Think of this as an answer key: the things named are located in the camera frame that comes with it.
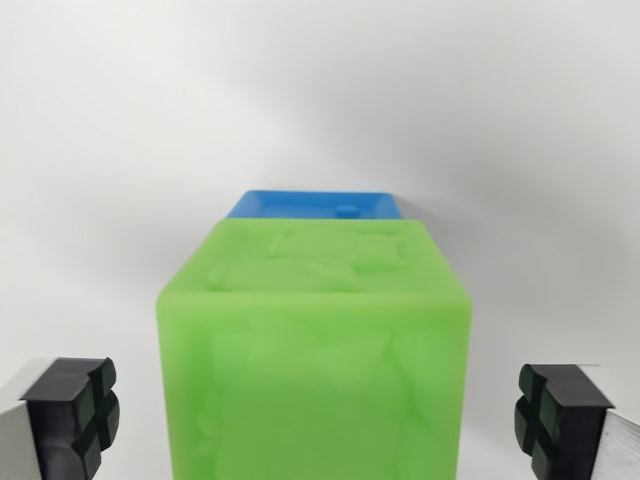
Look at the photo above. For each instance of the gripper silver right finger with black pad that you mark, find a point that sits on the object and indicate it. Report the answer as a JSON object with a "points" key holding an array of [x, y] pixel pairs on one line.
{"points": [[570, 425]]}

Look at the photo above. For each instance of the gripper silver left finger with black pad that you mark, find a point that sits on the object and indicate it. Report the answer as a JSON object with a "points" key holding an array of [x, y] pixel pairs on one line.
{"points": [[55, 425]]}

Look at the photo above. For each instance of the green embossed cube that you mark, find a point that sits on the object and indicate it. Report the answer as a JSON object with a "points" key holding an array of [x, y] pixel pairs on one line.
{"points": [[315, 360]]}

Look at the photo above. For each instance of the blue embossed cube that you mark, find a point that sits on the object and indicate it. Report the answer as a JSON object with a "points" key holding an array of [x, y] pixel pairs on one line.
{"points": [[300, 204]]}

